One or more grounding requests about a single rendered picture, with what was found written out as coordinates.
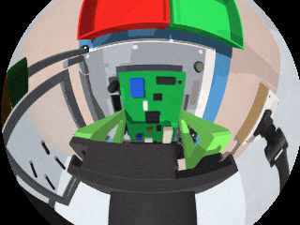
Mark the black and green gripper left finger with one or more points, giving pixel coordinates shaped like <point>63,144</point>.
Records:
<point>97,131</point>

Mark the green bin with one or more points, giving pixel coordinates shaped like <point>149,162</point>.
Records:
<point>216,19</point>

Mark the green circuit board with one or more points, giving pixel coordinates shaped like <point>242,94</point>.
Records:
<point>152,100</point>

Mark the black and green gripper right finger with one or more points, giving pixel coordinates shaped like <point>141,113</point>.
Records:
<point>213,138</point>

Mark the red open tray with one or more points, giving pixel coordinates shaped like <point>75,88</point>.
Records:
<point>102,17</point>

